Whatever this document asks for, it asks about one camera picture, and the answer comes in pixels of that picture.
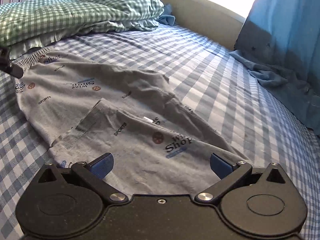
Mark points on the teal blue blanket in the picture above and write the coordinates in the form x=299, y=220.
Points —
x=167, y=18

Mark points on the grey printed pants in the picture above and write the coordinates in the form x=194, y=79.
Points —
x=84, y=109

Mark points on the blue star curtain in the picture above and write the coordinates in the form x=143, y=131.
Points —
x=279, y=45

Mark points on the blue white checkered bedsheet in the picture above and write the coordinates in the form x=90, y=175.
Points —
x=207, y=79

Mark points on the green white checkered quilt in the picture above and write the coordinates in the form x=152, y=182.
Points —
x=38, y=23

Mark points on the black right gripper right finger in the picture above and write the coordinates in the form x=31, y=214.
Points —
x=232, y=175

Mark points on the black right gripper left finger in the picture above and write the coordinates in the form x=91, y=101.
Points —
x=92, y=175

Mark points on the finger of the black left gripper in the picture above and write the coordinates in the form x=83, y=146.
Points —
x=7, y=66

